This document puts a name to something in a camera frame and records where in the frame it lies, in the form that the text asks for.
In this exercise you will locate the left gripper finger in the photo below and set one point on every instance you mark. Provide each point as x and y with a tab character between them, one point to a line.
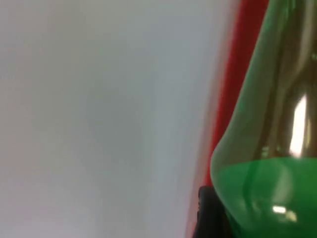
210	215

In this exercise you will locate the red tray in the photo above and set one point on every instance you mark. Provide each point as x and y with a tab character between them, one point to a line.
235	64

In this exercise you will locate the green plastic bottle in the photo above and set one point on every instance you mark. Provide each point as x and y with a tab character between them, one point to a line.
267	148

